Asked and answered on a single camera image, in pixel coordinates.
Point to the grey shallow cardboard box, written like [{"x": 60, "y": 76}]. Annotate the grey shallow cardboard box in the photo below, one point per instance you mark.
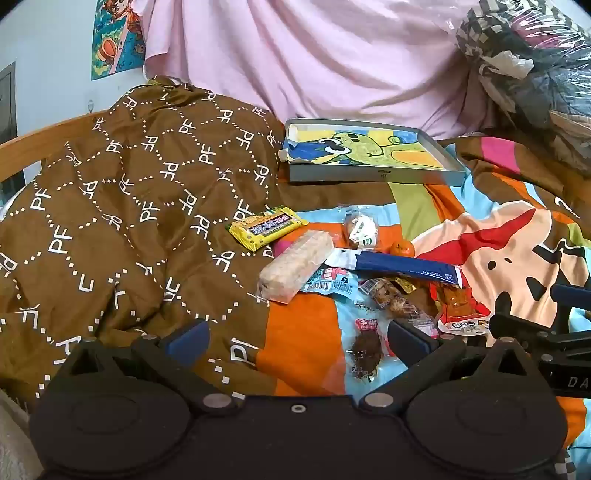
[{"x": 369, "y": 174}]

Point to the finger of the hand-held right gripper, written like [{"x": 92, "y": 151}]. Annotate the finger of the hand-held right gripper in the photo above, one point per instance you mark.
[
  {"x": 570, "y": 294},
  {"x": 512, "y": 325}
]

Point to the clear round biscuit packet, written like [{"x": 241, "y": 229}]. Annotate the clear round biscuit packet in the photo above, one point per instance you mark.
[{"x": 360, "y": 228}]

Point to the colourful cartoon blanket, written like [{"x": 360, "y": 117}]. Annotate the colourful cartoon blanket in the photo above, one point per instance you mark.
[{"x": 508, "y": 249}]

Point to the wooden bed frame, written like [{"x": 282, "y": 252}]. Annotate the wooden bed frame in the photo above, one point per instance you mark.
[{"x": 27, "y": 143}]

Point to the red snack packet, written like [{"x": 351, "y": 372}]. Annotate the red snack packet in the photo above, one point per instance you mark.
[{"x": 455, "y": 297}]

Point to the beige rice cracker packet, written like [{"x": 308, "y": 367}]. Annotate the beige rice cracker packet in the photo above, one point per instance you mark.
[{"x": 295, "y": 265}]

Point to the white fuzzy cloth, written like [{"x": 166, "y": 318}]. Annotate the white fuzzy cloth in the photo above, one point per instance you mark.
[{"x": 11, "y": 434}]

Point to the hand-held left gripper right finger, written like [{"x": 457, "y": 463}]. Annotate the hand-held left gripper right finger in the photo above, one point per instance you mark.
[{"x": 406, "y": 337}]

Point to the brown printed blanket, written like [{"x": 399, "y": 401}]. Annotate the brown printed blanket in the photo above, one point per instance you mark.
[{"x": 138, "y": 184}]

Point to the grey window frame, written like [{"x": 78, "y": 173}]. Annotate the grey window frame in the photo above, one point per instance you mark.
[{"x": 7, "y": 101}]

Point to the wall poster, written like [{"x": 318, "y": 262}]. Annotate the wall poster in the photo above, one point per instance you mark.
[{"x": 115, "y": 41}]

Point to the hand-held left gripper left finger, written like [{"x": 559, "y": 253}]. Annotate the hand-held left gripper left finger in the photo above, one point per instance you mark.
[{"x": 189, "y": 339}]

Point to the light blue snack packet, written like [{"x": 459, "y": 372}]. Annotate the light blue snack packet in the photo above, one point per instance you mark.
[{"x": 330, "y": 281}]

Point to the pink dried meat packet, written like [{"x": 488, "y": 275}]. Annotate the pink dried meat packet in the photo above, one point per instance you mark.
[{"x": 367, "y": 346}]

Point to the yellow snack bar packet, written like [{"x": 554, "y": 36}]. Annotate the yellow snack bar packet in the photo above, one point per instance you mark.
[{"x": 263, "y": 228}]

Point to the long dark blue packet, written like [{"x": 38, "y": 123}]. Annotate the long dark blue packet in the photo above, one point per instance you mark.
[{"x": 397, "y": 265}]

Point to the clear plastic bag of clothes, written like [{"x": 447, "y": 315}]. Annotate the clear plastic bag of clothes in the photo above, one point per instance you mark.
[{"x": 531, "y": 60}]

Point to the clear brown nut bar packet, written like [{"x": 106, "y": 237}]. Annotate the clear brown nut bar packet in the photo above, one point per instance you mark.
[{"x": 392, "y": 300}]

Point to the pink bed sheet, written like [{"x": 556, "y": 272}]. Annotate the pink bed sheet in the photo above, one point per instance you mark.
[{"x": 300, "y": 60}]

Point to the mandarin orange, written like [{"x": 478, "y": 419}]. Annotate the mandarin orange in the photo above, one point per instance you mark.
[{"x": 402, "y": 249}]

